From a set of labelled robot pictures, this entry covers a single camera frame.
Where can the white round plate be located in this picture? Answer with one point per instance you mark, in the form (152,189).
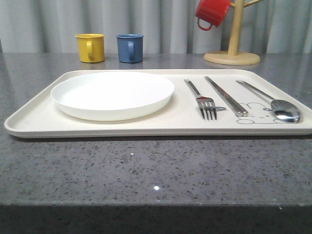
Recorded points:
(112,96)

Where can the steel fork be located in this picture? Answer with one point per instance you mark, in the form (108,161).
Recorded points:
(206,105)

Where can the steel spoon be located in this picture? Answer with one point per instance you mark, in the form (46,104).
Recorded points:
(282,109)

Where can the cream rabbit serving tray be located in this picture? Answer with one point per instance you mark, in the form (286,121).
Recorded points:
(243,111)

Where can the blue enamel mug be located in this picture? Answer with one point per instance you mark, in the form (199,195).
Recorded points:
(130,48)

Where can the yellow enamel mug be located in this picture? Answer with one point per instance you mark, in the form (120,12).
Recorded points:
(91,47)

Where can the wooden mug tree stand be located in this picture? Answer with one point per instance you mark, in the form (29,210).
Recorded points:
(233,56)

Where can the red enamel mug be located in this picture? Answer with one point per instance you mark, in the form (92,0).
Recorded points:
(212,12)

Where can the grey pleated curtain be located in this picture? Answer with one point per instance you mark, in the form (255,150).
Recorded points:
(168,26)

